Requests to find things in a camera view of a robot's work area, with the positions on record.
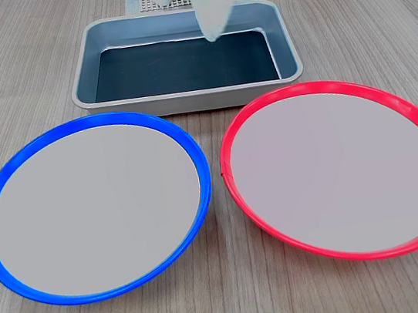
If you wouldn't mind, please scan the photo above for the red-rimmed white round plate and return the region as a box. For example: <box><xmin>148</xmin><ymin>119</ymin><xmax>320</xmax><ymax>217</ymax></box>
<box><xmin>209</xmin><ymin>66</ymin><xmax>418</xmax><ymax>280</ymax></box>

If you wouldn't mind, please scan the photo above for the black mat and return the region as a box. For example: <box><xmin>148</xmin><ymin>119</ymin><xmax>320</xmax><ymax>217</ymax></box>
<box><xmin>88</xmin><ymin>25</ymin><xmax>282</xmax><ymax>106</ymax></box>

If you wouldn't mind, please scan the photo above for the steel tray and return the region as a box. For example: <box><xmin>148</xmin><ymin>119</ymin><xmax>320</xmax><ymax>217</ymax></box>
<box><xmin>61</xmin><ymin>0</ymin><xmax>308</xmax><ymax>129</ymax></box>

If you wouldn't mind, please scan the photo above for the blue-rimmed white round plate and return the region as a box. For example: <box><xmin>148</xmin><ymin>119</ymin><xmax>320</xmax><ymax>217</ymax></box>
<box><xmin>0</xmin><ymin>99</ymin><xmax>227</xmax><ymax>313</ymax></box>

